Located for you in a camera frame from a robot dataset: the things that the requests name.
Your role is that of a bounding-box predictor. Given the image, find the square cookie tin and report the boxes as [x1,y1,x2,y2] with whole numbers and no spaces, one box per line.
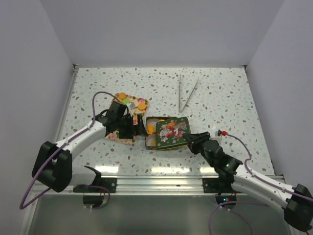
[145,117,190,150]

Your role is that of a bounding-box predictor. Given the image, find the white paper cup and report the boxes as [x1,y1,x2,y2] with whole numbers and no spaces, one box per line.
[146,118,160,126]
[145,135,156,147]

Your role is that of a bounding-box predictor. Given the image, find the green round cookie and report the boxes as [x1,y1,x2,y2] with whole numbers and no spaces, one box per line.
[122,98,130,104]

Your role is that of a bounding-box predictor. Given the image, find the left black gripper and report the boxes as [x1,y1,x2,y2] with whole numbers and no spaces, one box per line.
[116,113,147,139]

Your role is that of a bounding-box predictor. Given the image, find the right round circuit board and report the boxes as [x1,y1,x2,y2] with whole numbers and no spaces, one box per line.
[215,194,237,209]

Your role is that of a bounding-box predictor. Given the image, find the aluminium frame rail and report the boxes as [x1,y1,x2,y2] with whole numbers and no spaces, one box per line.
[31,174,289,196]

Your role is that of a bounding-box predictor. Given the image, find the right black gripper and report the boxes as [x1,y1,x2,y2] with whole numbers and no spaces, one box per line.
[182,132,215,168]

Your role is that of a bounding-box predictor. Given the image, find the gold tin lid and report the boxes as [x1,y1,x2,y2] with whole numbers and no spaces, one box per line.
[155,117,190,150]

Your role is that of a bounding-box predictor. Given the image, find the metal tongs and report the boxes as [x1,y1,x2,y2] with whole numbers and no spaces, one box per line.
[179,74,199,113]

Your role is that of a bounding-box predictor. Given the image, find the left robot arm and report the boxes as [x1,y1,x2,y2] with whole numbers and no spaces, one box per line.
[32,101,148,192]

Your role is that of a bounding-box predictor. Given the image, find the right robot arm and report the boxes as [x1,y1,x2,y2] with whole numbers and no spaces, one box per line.
[183,132,313,233]

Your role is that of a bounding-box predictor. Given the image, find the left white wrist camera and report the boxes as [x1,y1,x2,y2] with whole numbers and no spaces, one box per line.
[126,102,136,117]

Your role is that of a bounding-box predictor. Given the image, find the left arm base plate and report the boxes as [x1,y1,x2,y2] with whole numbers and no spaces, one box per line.
[73,177,117,193]

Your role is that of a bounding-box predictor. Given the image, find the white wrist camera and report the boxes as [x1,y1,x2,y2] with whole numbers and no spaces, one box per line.
[126,102,136,117]
[210,130,223,144]

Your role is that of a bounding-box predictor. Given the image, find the floral rectangular tray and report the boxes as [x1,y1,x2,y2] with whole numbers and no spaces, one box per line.
[105,93,149,145]

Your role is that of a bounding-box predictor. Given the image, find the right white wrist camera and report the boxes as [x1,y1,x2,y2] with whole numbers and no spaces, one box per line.
[210,130,223,144]

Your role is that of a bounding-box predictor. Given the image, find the left round circuit board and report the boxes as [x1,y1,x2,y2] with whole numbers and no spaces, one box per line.
[83,195,107,210]

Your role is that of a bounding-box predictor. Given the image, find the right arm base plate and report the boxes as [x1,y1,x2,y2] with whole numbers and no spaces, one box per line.
[202,177,242,195]

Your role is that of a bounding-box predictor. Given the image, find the orange fish cookie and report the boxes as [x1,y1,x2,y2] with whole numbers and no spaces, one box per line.
[146,124,155,135]

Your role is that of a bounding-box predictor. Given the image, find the round circuit board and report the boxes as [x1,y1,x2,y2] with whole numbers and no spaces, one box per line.
[83,195,107,210]
[215,194,237,209]

